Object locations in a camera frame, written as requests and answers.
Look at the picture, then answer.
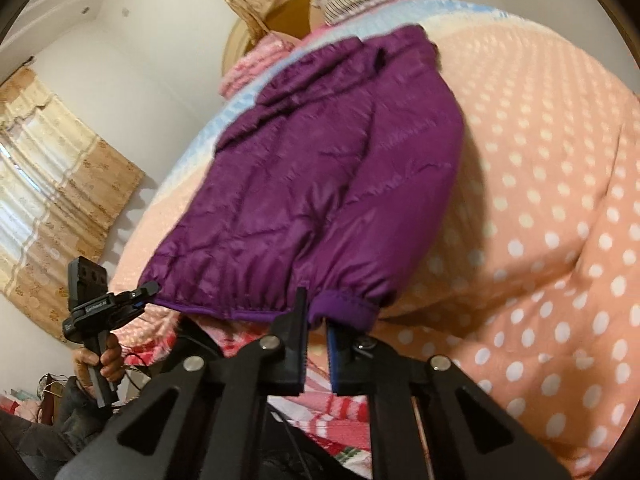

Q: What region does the black cable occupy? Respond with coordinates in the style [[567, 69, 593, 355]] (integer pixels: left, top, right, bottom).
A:
[[120, 351, 156, 391]]

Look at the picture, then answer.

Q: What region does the cream wooden bed headboard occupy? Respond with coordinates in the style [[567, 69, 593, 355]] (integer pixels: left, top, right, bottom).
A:
[[221, 0, 351, 66]]

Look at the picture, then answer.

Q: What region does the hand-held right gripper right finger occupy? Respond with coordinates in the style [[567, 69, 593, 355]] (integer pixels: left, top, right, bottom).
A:
[[327, 322, 571, 480]]

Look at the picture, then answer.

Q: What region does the purple puffer jacket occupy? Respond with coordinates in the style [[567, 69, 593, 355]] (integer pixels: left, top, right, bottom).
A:
[[137, 24, 468, 328]]

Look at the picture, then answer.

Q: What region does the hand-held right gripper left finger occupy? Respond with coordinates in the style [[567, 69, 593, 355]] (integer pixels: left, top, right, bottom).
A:
[[55, 287, 308, 480]]

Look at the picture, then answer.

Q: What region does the pink floral quilt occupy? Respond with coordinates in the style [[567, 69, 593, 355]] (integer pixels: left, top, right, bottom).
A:
[[219, 30, 301, 98]]

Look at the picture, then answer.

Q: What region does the person's left hand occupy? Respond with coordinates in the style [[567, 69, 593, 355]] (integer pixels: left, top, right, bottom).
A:
[[72, 332, 125, 388]]

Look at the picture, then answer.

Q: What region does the polka dot bed blanket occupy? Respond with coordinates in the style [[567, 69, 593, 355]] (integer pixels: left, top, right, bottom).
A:
[[107, 0, 640, 471]]

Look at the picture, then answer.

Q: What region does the pile of clutter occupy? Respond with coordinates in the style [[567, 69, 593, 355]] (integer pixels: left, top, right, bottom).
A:
[[0, 372, 76, 421]]

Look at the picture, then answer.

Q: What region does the red plaid blanket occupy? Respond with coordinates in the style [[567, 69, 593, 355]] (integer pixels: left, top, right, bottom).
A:
[[120, 310, 436, 476]]

